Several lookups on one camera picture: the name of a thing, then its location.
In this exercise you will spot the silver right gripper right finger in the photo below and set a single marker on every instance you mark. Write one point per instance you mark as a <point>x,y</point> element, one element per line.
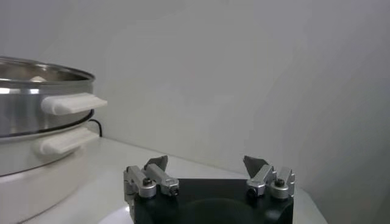
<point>266,178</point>

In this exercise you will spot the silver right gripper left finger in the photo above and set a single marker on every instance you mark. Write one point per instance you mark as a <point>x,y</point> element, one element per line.
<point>152,179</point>

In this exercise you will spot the stainless steel steamer basket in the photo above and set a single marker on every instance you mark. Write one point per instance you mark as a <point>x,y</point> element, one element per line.
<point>27,112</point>

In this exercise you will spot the white electric pot base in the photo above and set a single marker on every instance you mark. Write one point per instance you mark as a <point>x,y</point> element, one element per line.
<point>33,182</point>

